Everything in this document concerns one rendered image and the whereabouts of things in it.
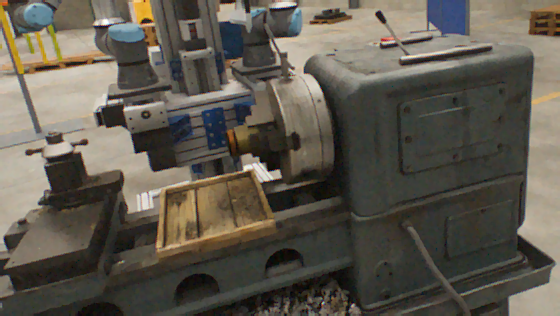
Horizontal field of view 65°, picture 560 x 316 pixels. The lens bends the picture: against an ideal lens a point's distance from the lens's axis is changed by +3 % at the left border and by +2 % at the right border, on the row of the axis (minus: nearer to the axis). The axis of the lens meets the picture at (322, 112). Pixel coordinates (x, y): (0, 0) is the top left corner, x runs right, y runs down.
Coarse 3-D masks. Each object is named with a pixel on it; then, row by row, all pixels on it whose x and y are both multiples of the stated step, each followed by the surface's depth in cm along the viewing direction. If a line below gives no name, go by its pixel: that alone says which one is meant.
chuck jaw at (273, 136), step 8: (256, 136) 118; (264, 136) 116; (272, 136) 113; (280, 136) 113; (288, 136) 112; (296, 136) 112; (256, 144) 119; (264, 144) 116; (272, 144) 112; (280, 144) 113; (288, 144) 112; (296, 144) 113
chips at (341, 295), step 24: (288, 288) 135; (312, 288) 135; (336, 288) 138; (216, 312) 132; (240, 312) 126; (264, 312) 126; (288, 312) 129; (312, 312) 119; (336, 312) 124; (360, 312) 122
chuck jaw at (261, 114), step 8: (256, 96) 127; (264, 96) 128; (256, 104) 127; (264, 104) 127; (256, 112) 125; (264, 112) 126; (272, 112) 126; (248, 120) 124; (256, 120) 125; (264, 120) 125; (272, 120) 125
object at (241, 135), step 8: (240, 128) 121; (248, 128) 123; (256, 128) 123; (232, 136) 120; (240, 136) 119; (248, 136) 119; (232, 144) 119; (240, 144) 119; (248, 144) 120; (232, 152) 120; (240, 152) 121; (248, 152) 122
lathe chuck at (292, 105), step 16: (272, 80) 122; (272, 96) 121; (288, 96) 115; (304, 96) 115; (288, 112) 112; (304, 112) 113; (272, 128) 133; (288, 128) 111; (304, 128) 112; (304, 144) 113; (320, 144) 114; (288, 160) 116; (304, 160) 114; (320, 160) 116; (288, 176) 120
